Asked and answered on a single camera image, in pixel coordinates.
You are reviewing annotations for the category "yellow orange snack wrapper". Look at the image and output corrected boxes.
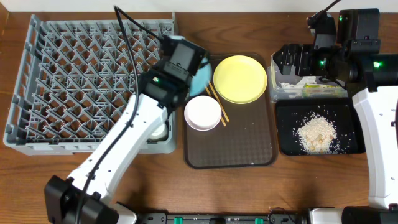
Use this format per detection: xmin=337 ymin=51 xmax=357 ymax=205
xmin=302 ymin=84 xmax=344 ymax=97

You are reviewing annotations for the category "wooden chopstick right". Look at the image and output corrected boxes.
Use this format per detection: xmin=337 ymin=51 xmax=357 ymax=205
xmin=208 ymin=81 xmax=229 ymax=126

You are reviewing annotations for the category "small white cup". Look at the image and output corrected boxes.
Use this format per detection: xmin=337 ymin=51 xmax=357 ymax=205
xmin=149 ymin=123 xmax=169 ymax=141

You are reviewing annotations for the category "brown serving tray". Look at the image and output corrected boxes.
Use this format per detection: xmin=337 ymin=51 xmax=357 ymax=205
xmin=183 ymin=53 xmax=277 ymax=169

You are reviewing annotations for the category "rice food scraps pile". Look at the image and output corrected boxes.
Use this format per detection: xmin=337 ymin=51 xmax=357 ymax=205
xmin=292 ymin=113 xmax=341 ymax=155

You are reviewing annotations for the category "grey dishwasher rack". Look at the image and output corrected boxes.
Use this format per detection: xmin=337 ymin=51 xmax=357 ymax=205
xmin=3 ymin=16 xmax=178 ymax=156

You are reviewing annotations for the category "wooden chopstick left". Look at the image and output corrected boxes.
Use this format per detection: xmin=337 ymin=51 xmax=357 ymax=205
xmin=205 ymin=87 xmax=226 ymax=127

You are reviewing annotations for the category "light blue bowl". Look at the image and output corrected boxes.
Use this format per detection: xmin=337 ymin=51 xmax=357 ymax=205
xmin=189 ymin=58 xmax=213 ymax=97

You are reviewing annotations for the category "black waste tray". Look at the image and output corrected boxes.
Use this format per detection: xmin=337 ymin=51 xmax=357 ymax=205
xmin=275 ymin=98 xmax=365 ymax=156

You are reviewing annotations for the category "clear plastic waste bin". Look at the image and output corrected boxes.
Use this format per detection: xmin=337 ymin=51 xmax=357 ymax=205
xmin=266 ymin=54 xmax=348 ymax=103

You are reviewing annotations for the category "pink white bowl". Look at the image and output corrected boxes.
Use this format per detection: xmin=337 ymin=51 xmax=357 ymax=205
xmin=184 ymin=96 xmax=216 ymax=131

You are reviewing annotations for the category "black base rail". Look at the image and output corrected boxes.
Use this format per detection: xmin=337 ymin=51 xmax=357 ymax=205
xmin=137 ymin=213 xmax=309 ymax=224

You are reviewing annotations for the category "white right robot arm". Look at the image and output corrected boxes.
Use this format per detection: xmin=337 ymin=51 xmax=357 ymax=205
xmin=273 ymin=8 xmax=397 ymax=223

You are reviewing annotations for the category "white paper napkin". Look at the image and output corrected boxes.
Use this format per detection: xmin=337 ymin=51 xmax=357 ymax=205
xmin=279 ymin=76 xmax=317 ymax=90

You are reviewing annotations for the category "wooden chopstick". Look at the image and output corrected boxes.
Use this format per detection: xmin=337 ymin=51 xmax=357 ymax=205
xmin=208 ymin=81 xmax=229 ymax=126
xmin=205 ymin=87 xmax=226 ymax=127

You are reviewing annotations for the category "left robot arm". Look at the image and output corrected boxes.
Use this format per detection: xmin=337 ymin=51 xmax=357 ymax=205
xmin=44 ymin=68 xmax=193 ymax=223

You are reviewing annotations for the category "yellow round plate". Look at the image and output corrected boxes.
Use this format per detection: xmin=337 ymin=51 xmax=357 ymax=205
xmin=213 ymin=55 xmax=267 ymax=104

